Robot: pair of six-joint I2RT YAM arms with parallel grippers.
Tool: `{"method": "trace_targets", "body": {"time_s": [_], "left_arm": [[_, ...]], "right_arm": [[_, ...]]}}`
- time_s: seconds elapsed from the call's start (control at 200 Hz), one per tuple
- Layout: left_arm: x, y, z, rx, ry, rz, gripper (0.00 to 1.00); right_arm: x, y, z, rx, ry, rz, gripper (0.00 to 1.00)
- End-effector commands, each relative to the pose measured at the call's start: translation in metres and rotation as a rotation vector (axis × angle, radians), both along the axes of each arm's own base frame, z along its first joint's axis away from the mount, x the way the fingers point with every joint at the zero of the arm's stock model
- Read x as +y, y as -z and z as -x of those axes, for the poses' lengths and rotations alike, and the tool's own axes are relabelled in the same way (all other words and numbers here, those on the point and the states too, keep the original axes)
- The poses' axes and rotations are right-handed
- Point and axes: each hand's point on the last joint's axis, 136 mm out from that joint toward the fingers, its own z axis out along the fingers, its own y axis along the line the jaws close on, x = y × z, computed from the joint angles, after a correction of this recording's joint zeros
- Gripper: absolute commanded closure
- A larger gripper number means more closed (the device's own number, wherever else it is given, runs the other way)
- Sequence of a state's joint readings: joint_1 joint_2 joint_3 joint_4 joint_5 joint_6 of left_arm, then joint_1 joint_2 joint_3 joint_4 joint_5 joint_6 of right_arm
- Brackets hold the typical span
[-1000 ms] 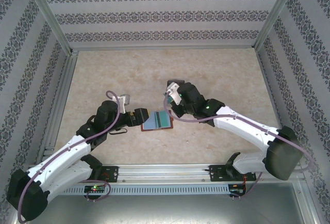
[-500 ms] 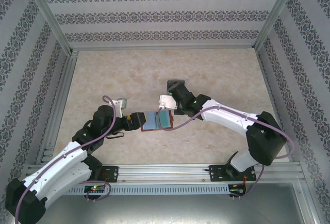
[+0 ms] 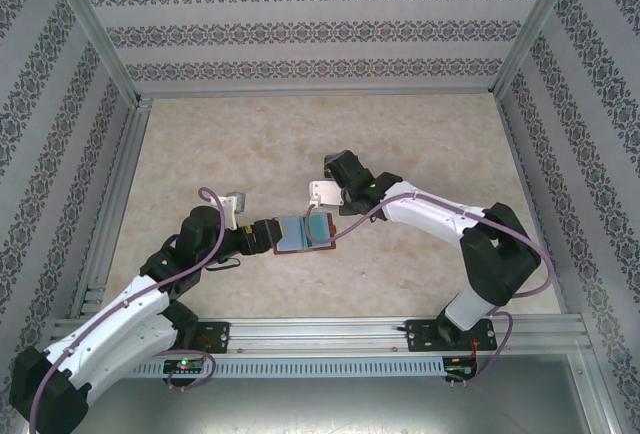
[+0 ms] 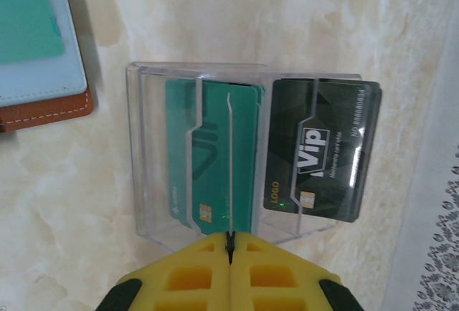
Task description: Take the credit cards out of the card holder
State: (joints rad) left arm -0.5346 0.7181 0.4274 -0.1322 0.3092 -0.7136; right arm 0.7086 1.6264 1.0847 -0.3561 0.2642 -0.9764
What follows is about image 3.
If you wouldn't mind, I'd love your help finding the aluminium back frame rail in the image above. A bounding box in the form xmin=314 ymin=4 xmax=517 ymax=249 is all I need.
xmin=137 ymin=87 xmax=497 ymax=101

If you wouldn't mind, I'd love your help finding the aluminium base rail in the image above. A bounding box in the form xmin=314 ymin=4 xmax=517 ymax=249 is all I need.
xmin=49 ymin=316 xmax=587 ymax=355

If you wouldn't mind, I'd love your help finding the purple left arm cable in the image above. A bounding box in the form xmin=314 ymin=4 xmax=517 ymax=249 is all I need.
xmin=28 ymin=186 xmax=226 ymax=433

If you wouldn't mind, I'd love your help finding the left circuit board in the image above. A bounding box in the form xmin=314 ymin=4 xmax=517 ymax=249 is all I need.
xmin=163 ymin=357 xmax=207 ymax=375

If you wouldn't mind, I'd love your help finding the teal plastic card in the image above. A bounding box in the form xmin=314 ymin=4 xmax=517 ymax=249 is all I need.
xmin=306 ymin=213 xmax=335 ymax=244

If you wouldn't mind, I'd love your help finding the slotted grey cable duct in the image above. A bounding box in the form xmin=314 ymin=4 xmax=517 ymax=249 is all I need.
xmin=124 ymin=356 xmax=446 ymax=378

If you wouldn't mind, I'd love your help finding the circuit board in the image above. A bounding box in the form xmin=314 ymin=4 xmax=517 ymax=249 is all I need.
xmin=163 ymin=357 xmax=207 ymax=375
xmin=443 ymin=355 xmax=479 ymax=379

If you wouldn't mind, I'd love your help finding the aluminium side frame rail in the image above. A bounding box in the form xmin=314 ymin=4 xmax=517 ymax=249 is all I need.
xmin=72 ymin=98 xmax=154 ymax=318

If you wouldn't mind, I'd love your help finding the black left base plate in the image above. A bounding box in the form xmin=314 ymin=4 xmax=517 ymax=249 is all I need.
xmin=192 ymin=321 xmax=232 ymax=355

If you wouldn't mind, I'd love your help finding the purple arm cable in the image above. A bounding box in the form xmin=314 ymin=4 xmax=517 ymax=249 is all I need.
xmin=304 ymin=193 xmax=554 ymax=388
xmin=28 ymin=186 xmax=226 ymax=433

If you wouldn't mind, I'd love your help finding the aluminium frame post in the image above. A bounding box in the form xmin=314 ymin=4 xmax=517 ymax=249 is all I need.
xmin=39 ymin=0 xmax=142 ymax=105
xmin=492 ymin=0 xmax=585 ymax=98

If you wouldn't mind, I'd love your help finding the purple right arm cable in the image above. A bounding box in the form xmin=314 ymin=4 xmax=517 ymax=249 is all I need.
xmin=304 ymin=193 xmax=554 ymax=388

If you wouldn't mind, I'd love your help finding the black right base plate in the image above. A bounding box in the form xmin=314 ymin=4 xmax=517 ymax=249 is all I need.
xmin=404 ymin=318 xmax=496 ymax=353

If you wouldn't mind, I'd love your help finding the brown leather card holder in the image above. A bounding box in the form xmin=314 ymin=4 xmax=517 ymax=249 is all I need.
xmin=273 ymin=211 xmax=339 ymax=256

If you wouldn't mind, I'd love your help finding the right circuit board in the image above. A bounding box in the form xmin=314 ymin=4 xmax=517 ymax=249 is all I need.
xmin=443 ymin=355 xmax=479 ymax=379

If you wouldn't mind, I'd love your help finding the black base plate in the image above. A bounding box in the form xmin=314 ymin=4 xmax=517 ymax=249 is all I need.
xmin=192 ymin=321 xmax=232 ymax=355
xmin=404 ymin=318 xmax=496 ymax=353

